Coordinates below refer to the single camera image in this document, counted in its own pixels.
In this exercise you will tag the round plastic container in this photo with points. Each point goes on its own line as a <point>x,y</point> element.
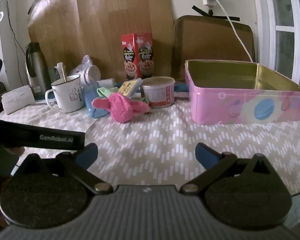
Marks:
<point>157,95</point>

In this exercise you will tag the green cloth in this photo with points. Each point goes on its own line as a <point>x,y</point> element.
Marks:
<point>105,91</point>

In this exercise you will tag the white mug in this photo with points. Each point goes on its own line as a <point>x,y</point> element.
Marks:
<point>65,95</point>

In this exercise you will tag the wooden stick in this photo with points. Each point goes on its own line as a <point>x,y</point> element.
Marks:
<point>63,73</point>

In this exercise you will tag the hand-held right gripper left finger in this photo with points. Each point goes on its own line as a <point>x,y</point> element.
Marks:
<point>87,153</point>

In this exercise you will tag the wooden board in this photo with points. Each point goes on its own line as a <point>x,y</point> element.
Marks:
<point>102,17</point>

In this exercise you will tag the pink tin box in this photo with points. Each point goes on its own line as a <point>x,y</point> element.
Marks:
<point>215,105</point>

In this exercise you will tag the steel thermos kettle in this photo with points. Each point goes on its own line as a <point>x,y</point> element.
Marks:
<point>38,70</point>

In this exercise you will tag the white window frame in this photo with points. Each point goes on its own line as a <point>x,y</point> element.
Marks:
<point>270,17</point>

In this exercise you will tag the red snack box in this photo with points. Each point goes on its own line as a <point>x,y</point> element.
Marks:
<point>137,55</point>

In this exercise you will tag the brown tin lid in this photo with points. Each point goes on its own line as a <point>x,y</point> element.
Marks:
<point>210,42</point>

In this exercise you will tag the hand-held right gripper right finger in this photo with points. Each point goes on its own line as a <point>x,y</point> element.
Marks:
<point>206,153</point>

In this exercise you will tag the white tissue pack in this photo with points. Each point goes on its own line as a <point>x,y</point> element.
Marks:
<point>107,82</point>

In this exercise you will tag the small yellow box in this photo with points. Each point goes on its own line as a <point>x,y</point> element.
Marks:
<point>128,86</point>

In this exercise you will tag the pink plush toy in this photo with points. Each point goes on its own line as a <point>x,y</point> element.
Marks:
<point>120,107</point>

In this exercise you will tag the white printed packet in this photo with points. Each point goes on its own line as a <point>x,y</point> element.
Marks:
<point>17,100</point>

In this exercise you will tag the black tape strip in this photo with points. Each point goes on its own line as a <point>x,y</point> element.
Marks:
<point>198,10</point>
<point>227,18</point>

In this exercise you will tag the white cup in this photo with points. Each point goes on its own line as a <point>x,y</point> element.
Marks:
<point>92,74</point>

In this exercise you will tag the clear plastic bag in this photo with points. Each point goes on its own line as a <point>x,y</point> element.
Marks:
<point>86,62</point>

